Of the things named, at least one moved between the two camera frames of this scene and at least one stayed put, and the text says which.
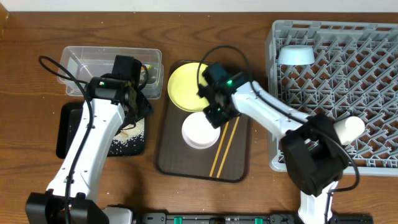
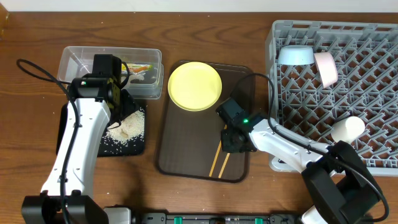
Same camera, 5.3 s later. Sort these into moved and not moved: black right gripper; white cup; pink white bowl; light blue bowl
Moved: black right gripper; pink white bowl
Not moved: light blue bowl; white cup
